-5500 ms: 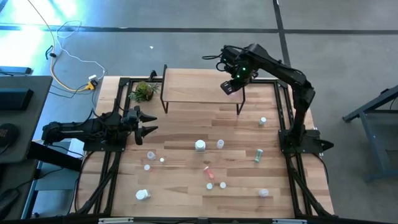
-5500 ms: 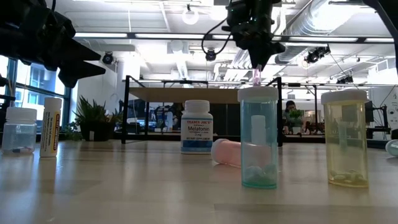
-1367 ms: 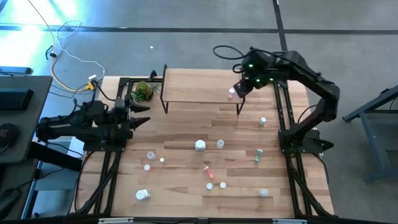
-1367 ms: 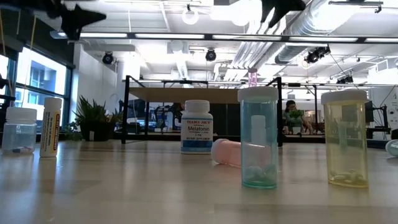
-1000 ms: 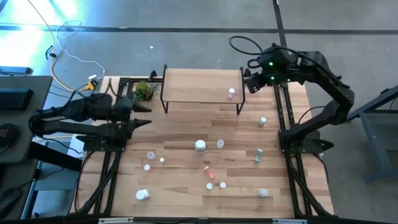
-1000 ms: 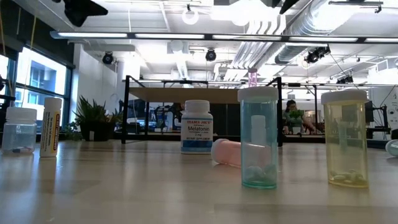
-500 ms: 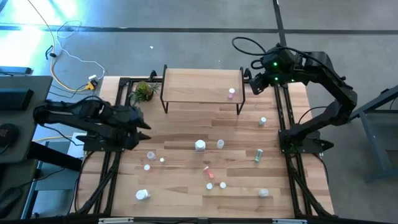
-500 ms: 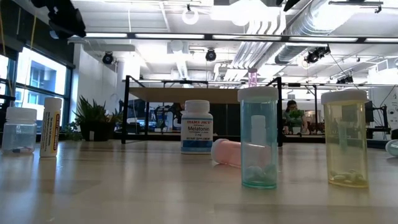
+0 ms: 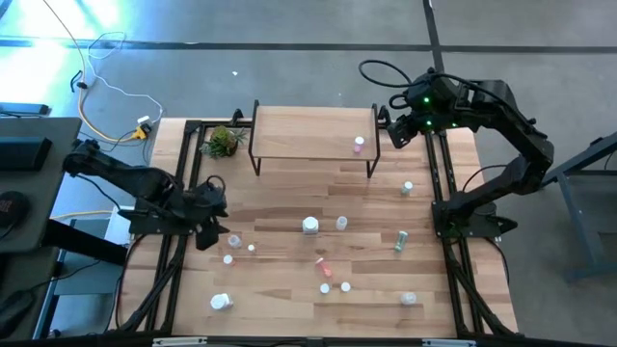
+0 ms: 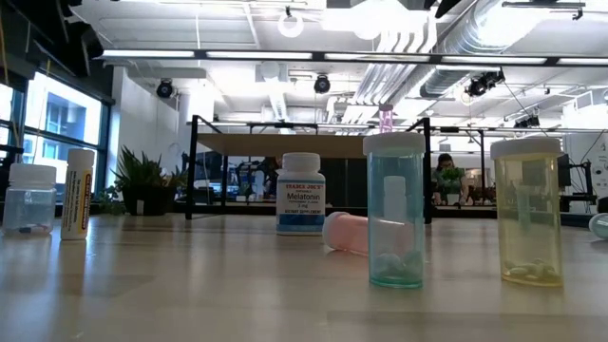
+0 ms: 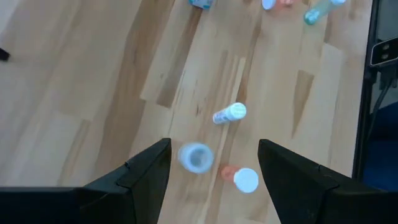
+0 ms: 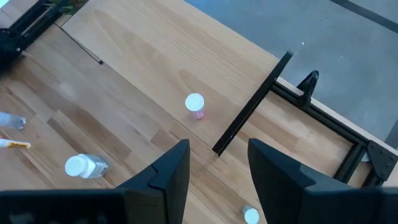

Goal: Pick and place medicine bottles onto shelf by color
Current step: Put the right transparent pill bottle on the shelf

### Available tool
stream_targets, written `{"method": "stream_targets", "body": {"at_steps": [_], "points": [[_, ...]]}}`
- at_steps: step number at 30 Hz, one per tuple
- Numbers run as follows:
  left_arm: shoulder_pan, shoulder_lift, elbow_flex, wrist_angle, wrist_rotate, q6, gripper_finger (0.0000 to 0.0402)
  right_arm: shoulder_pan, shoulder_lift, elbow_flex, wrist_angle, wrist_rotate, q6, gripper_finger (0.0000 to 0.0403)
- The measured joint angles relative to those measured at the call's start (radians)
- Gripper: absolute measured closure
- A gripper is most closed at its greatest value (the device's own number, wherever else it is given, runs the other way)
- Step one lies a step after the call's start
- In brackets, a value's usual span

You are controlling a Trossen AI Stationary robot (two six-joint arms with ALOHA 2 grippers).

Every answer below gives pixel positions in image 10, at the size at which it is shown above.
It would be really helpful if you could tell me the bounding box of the purple vial white cap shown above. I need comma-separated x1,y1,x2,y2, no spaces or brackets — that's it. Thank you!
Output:
378,104,395,135

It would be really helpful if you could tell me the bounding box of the long ceiling light strip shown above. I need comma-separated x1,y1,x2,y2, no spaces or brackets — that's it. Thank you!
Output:
97,47,608,67

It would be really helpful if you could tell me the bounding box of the yellow vial white cap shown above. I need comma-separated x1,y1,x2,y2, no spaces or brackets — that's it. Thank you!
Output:
489,137,565,289

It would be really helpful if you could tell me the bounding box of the black ceiling spotlight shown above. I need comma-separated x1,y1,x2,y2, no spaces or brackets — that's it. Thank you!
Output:
155,78,175,100
313,74,333,95
512,113,542,129
463,69,507,99

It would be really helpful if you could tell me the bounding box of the clear jar white cap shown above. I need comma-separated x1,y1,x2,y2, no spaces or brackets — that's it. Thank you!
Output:
2,162,58,238

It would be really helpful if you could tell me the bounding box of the black computer monitor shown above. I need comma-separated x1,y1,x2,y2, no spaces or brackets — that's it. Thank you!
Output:
556,152,573,189

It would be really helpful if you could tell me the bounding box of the clear bottle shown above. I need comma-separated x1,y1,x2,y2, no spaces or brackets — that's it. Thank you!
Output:
587,212,608,241

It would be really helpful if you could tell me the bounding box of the small plant white pot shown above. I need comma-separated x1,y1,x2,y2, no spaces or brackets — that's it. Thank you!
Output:
439,166,466,206

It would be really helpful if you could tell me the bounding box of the wooden shelf black metal frame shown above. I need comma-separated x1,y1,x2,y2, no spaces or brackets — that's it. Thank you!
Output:
184,113,433,226

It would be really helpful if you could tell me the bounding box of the white ring lamp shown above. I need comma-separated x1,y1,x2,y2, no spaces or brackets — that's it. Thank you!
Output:
276,11,306,39

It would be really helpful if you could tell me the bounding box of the person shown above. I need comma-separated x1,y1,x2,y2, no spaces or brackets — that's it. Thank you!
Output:
430,152,469,206

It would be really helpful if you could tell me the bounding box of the white Melatonin supplement bottle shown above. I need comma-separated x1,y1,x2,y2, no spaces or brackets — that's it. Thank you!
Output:
275,151,327,238

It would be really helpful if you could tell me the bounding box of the silver ventilation duct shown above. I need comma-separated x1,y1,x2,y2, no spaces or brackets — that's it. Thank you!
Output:
417,0,547,99

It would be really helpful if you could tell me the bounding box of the pink vial white cap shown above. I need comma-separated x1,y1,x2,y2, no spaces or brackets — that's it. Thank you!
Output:
321,211,371,258

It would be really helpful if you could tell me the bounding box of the large glass window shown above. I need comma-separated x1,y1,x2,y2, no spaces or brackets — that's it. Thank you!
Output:
0,70,113,205

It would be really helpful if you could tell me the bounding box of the teal vial white cap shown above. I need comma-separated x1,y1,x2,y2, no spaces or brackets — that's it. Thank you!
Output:
362,131,428,290

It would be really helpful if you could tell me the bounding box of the green plant black pot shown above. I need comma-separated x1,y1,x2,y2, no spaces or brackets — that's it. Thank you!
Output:
97,144,189,218

